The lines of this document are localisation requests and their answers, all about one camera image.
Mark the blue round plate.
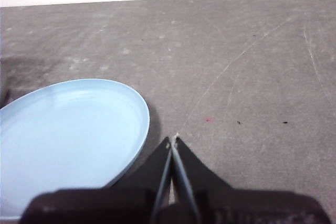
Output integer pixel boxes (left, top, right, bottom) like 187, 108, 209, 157
0, 78, 151, 221

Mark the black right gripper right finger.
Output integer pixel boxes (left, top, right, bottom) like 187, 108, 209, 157
172, 136, 232, 209

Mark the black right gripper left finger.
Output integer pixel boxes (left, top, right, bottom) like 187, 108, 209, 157
110, 136, 173, 210

